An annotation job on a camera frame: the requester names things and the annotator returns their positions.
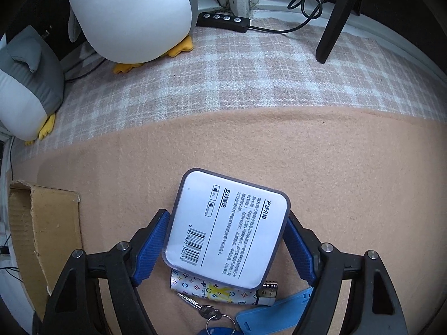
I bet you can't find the patterned white lighter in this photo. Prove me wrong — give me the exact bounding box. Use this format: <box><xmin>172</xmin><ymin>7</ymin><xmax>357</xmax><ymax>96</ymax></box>
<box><xmin>170</xmin><ymin>269</ymin><xmax>279</xmax><ymax>306</ymax></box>

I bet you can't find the pink plaid blanket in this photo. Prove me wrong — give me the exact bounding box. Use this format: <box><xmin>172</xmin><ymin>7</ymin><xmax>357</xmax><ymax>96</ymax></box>
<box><xmin>12</xmin><ymin>26</ymin><xmax>446</xmax><ymax>163</ymax></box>

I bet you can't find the cardboard box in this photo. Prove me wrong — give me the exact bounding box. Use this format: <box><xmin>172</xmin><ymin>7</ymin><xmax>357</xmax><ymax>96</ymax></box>
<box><xmin>8</xmin><ymin>181</ymin><xmax>83</xmax><ymax>319</ymax></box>

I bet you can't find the small grey white penguin plush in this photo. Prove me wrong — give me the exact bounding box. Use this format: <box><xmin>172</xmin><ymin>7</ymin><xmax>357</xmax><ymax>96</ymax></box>
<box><xmin>68</xmin><ymin>0</ymin><xmax>199</xmax><ymax>73</ymax></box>

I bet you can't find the blue plastic phone stand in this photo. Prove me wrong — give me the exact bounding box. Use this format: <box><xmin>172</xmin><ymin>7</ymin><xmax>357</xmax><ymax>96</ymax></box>
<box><xmin>236</xmin><ymin>287</ymin><xmax>313</xmax><ymax>334</ymax></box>

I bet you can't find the white square product box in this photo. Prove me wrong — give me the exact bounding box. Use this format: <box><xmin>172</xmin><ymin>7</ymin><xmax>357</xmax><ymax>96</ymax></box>
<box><xmin>162</xmin><ymin>168</ymin><xmax>290</xmax><ymax>289</ymax></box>

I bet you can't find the silver key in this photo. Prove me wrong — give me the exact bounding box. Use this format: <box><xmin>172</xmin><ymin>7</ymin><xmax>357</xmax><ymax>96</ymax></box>
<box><xmin>178</xmin><ymin>293</ymin><xmax>223</xmax><ymax>321</ymax></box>

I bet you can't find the large grey white penguin plush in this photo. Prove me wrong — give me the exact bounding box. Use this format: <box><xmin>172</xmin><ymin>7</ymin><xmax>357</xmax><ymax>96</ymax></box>
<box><xmin>1</xmin><ymin>26</ymin><xmax>65</xmax><ymax>142</ymax></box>

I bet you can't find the black power strip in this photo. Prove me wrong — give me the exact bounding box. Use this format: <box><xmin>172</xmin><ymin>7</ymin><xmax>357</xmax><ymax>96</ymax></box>
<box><xmin>196</xmin><ymin>12</ymin><xmax>250</xmax><ymax>33</ymax></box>

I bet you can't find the black stand leg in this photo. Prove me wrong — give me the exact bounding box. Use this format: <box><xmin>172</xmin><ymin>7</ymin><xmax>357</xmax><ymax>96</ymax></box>
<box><xmin>315</xmin><ymin>0</ymin><xmax>357</xmax><ymax>64</ymax></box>

